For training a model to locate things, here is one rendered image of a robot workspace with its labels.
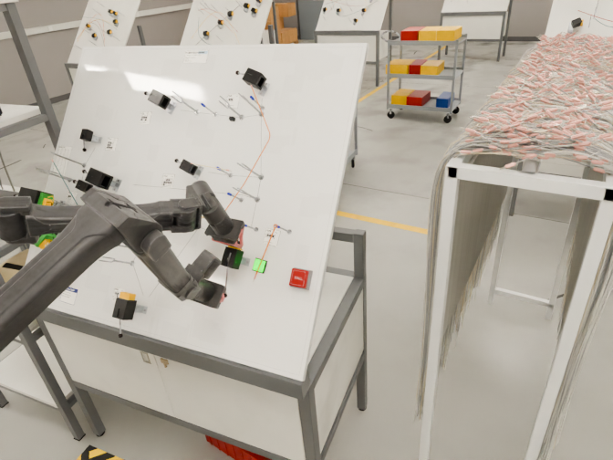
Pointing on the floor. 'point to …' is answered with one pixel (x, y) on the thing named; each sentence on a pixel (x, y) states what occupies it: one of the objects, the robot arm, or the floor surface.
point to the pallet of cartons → (283, 22)
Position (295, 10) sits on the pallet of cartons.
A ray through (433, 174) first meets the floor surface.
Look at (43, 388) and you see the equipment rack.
